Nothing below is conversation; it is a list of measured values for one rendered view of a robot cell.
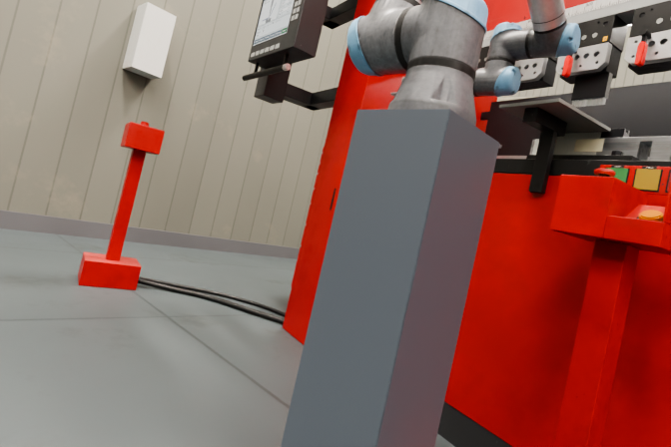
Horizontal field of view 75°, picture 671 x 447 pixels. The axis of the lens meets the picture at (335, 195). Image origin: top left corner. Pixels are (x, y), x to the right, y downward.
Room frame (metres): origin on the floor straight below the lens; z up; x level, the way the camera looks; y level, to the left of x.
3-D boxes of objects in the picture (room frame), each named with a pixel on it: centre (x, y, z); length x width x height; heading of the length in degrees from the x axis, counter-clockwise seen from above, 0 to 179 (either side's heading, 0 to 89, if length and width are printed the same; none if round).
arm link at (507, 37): (1.15, -0.37, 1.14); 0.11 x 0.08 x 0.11; 45
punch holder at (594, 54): (1.32, -0.67, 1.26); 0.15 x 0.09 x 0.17; 32
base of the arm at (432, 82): (0.74, -0.13, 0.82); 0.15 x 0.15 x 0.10
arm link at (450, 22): (0.74, -0.12, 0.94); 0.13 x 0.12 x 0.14; 45
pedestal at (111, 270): (2.18, 1.01, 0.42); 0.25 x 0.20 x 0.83; 122
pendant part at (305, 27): (2.03, 0.40, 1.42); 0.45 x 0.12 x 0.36; 37
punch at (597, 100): (1.30, -0.69, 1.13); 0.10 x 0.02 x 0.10; 32
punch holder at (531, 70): (1.49, -0.56, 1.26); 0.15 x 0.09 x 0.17; 32
